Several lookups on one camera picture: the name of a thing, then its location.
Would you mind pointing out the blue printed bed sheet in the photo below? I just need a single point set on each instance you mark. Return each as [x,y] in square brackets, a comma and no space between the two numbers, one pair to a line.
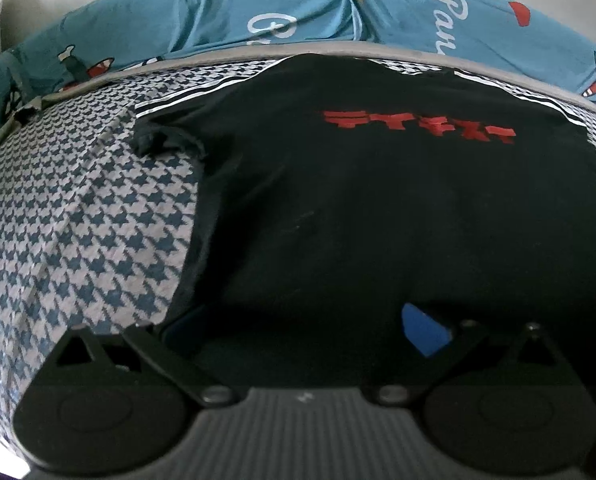
[177,20]

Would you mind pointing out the black t-shirt red print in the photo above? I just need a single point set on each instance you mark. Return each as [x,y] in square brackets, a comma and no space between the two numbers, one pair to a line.
[353,210]

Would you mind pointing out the houndstooth mattress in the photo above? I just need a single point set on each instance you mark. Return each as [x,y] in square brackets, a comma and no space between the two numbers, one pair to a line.
[77,185]

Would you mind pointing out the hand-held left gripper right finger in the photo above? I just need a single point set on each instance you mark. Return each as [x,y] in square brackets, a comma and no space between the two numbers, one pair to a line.
[423,331]

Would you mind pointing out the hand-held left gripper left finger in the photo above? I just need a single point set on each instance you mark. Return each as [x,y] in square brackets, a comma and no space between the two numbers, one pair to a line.
[182,327]

